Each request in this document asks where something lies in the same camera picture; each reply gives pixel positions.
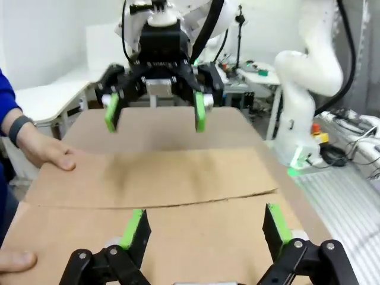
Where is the thin black camera cable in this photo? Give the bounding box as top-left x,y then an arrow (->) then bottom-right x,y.
121,0 -> 135,65

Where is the black lamp stand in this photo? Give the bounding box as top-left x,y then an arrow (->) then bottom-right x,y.
235,11 -> 246,72

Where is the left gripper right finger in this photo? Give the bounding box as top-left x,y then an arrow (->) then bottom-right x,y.
261,203 -> 362,285

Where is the dark grey wristband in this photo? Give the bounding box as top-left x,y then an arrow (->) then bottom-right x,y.
8,115 -> 38,149

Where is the person in blue jacket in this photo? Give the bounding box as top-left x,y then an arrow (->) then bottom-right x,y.
0,67 -> 25,246

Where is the white work table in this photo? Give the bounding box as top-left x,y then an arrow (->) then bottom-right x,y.
12,79 -> 93,141

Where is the ribbed aluminium base plate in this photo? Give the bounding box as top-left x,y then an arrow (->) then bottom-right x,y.
292,164 -> 380,285

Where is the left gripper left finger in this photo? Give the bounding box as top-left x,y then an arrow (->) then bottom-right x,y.
58,208 -> 154,285

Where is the person's right hand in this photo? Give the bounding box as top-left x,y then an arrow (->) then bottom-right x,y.
0,249 -> 39,274

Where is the red emergency stop button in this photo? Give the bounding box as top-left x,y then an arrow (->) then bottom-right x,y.
311,122 -> 330,144

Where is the black right arm cable sleeve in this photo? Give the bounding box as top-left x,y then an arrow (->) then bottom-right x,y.
189,0 -> 227,65

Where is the black coiled cable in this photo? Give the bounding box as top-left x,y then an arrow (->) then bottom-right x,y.
319,144 -> 349,167

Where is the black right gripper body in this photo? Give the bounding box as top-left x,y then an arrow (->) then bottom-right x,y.
129,22 -> 197,90

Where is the person's left hand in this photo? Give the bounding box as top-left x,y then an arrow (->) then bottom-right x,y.
16,126 -> 87,172

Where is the white electronics workbench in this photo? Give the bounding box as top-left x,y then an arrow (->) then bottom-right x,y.
218,58 -> 282,141

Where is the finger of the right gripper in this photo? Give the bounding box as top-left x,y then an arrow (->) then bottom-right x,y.
175,62 -> 225,134
94,64 -> 144,134

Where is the brown cardboard box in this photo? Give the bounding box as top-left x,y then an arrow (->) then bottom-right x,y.
0,147 -> 333,285

